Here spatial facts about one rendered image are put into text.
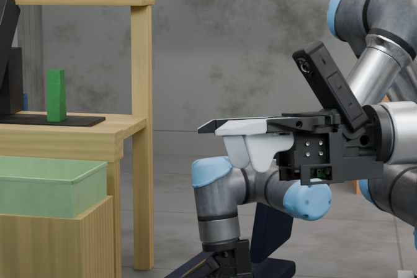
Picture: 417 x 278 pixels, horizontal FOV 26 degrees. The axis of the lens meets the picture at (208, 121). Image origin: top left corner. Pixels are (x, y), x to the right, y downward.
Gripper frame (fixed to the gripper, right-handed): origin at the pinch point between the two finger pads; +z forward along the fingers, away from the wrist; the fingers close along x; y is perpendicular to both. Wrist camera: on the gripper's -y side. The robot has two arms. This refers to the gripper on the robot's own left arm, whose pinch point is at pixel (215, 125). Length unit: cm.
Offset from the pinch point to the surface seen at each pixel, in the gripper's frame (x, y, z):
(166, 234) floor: 457, 84, -102
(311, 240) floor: 419, 90, -184
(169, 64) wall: 693, -31, -167
